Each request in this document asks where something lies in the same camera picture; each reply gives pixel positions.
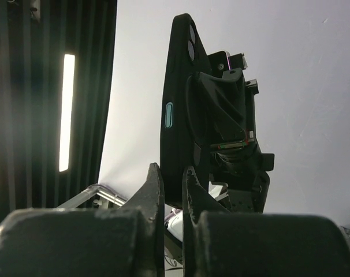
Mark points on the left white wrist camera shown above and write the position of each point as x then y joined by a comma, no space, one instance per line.
237,61

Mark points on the bright ceiling light strip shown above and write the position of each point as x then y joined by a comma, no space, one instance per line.
66,111

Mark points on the aluminium frame rail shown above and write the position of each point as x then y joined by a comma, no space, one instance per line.
102,196

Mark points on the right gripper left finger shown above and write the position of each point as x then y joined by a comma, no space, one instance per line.
128,241

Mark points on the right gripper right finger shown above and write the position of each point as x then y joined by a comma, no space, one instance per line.
217,242

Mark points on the phone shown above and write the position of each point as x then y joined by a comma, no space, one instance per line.
185,127

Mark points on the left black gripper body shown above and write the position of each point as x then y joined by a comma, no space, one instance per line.
236,161

